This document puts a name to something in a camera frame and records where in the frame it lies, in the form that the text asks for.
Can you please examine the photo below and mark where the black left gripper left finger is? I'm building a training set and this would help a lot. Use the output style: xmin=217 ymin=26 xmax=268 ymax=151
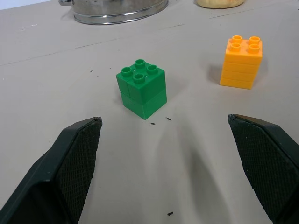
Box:
xmin=0 ymin=116 xmax=103 ymax=224

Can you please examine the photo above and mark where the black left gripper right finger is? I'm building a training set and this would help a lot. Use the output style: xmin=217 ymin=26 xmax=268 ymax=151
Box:
xmin=227 ymin=113 xmax=299 ymax=224

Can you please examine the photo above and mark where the orange toy brick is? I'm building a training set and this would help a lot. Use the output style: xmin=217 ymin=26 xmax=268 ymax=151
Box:
xmin=219 ymin=35 xmax=263 ymax=90

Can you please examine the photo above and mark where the green toy brick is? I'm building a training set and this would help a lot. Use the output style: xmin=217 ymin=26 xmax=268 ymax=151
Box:
xmin=115 ymin=58 xmax=168 ymax=120

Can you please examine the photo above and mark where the stainless steel pot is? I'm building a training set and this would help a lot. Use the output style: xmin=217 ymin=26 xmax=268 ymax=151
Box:
xmin=58 ymin=0 xmax=169 ymax=26

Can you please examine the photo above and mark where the beige bread loaf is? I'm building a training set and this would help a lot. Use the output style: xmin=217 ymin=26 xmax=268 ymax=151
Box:
xmin=195 ymin=0 xmax=245 ymax=9

